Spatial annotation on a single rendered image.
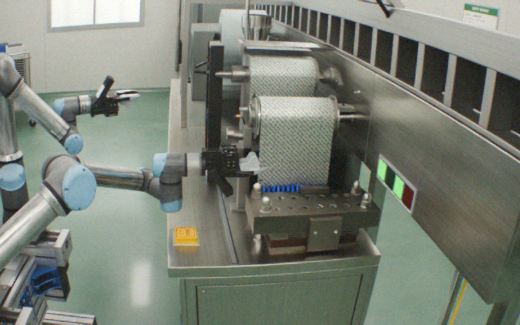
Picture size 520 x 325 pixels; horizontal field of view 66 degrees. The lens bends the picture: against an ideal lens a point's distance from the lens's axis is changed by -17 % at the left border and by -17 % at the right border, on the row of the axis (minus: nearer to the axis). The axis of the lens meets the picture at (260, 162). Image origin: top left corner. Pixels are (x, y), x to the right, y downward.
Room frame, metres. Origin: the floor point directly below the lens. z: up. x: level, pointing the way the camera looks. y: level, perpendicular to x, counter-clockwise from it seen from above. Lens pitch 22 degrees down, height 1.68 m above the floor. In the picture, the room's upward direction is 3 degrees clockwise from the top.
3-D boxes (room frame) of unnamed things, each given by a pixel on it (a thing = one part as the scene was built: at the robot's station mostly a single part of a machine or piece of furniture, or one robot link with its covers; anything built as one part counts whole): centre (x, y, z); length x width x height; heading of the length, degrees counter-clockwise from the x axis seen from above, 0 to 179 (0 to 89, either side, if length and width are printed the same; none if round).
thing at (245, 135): (1.49, 0.07, 1.05); 0.06 x 0.05 x 0.31; 101
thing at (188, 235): (1.26, 0.22, 0.91); 0.07 x 0.07 x 0.02; 11
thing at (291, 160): (1.43, -0.11, 1.11); 0.23 x 0.01 x 0.18; 101
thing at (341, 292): (2.40, 0.15, 0.43); 2.52 x 0.64 x 0.86; 11
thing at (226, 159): (1.38, 0.12, 1.12); 0.12 x 0.08 x 0.09; 101
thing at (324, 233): (1.23, -0.21, 0.96); 0.10 x 0.03 x 0.11; 101
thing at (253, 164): (1.39, 0.02, 1.11); 0.09 x 0.03 x 0.06; 100
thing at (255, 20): (2.19, 0.05, 1.50); 0.14 x 0.14 x 0.06
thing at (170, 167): (1.35, 0.28, 1.11); 0.11 x 0.08 x 0.09; 101
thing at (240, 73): (1.71, 0.09, 1.33); 0.06 x 0.06 x 0.06; 11
